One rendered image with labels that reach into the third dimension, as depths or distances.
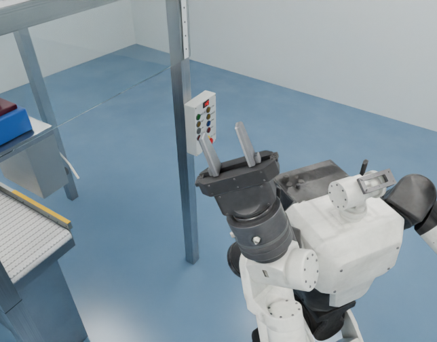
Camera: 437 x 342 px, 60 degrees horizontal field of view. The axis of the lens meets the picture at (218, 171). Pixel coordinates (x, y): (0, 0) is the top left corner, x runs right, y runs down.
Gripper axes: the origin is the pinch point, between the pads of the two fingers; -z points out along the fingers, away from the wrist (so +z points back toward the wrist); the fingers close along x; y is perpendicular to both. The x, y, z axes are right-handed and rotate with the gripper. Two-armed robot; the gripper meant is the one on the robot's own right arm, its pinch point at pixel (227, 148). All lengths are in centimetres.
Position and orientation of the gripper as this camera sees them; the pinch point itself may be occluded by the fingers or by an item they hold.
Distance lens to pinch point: 53.3
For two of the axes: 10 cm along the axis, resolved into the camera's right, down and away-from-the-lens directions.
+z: 3.7, 8.3, 4.2
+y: -1.4, 5.0, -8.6
